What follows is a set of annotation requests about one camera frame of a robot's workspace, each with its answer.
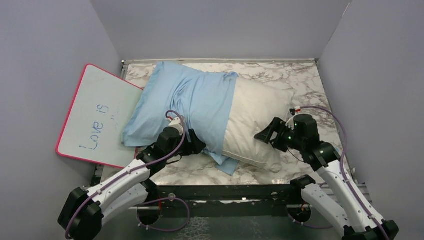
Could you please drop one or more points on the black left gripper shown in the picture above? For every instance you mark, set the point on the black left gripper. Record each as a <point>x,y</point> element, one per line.
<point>195,146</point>

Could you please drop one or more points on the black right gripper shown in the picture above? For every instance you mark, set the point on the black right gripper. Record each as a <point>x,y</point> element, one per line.
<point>278,125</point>

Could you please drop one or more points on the white pillow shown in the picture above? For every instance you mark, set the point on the white pillow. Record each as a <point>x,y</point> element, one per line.
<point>254,107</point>

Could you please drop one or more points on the light blue pillowcase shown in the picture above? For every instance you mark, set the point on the light blue pillowcase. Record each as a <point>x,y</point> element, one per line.
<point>203,99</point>

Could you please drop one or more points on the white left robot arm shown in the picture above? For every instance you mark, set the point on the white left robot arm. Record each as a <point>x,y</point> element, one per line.
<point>86,211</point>

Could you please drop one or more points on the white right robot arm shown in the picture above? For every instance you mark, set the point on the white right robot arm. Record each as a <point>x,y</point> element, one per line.
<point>351,214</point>

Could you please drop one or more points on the pink framed whiteboard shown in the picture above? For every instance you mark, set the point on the pink framed whiteboard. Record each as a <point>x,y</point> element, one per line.
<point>100,109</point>

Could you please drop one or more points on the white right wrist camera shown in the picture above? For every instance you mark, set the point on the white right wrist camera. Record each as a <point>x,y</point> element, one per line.
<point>294,112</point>

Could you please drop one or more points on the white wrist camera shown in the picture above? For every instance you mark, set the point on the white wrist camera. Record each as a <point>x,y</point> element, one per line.
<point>176,123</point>
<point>294,112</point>

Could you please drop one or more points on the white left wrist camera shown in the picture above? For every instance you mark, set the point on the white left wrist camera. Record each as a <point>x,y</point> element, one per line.
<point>176,123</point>

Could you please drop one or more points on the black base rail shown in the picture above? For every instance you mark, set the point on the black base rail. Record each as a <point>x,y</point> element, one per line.
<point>215,201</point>

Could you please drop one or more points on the aluminium table edge frame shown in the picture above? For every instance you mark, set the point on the aluminium table edge frame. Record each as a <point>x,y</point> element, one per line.
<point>219,60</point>

